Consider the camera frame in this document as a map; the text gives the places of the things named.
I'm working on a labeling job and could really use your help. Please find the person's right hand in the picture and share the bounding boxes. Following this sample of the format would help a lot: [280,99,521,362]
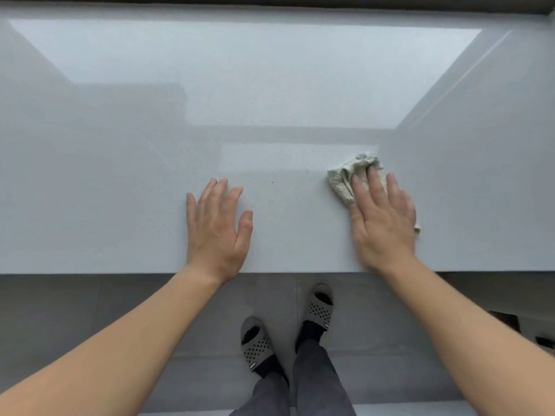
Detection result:
[349,165,419,273]

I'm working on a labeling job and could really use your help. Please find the person's left hand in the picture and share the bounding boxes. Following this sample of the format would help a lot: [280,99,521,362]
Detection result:
[186,177,254,284]

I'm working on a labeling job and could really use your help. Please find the white cleaning cloth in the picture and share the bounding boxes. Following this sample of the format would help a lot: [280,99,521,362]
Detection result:
[327,152,422,233]

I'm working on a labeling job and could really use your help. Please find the person's left forearm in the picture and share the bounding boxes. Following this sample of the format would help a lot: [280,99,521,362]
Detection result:
[0,266,226,416]

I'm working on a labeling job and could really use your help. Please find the person's right forearm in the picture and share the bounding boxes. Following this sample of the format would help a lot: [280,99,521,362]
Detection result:
[381,255,555,416]

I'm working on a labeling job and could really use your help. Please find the grey perforated right slipper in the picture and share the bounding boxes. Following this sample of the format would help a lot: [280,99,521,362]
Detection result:
[297,283,335,332]

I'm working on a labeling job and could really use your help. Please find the grey perforated slipper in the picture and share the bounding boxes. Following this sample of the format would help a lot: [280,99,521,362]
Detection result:
[297,283,335,332]
[240,316,275,372]

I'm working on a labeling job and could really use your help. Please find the grey perforated left slipper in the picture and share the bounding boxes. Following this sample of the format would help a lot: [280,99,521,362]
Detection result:
[240,316,275,372]

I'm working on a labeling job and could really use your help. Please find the black left sock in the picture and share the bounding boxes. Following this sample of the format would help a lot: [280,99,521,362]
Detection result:
[242,325,289,382]

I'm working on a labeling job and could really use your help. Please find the grey trousers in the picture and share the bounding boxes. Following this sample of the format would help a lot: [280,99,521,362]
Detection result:
[230,340,357,416]

